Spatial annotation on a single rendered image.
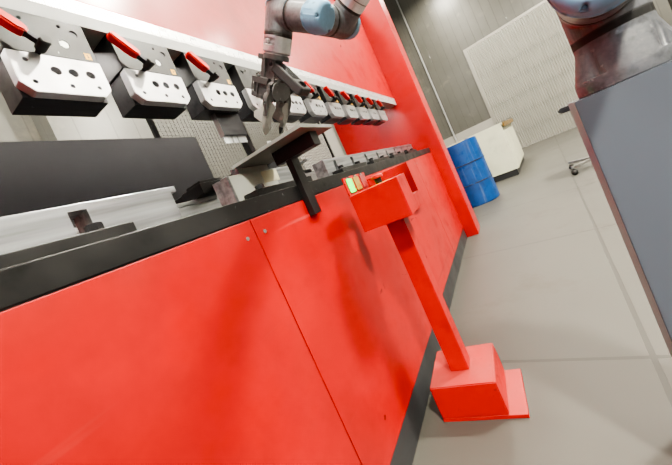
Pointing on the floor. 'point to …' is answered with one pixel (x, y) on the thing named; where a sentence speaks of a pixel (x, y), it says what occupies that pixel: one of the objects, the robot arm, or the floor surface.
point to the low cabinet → (501, 150)
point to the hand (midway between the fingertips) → (275, 130)
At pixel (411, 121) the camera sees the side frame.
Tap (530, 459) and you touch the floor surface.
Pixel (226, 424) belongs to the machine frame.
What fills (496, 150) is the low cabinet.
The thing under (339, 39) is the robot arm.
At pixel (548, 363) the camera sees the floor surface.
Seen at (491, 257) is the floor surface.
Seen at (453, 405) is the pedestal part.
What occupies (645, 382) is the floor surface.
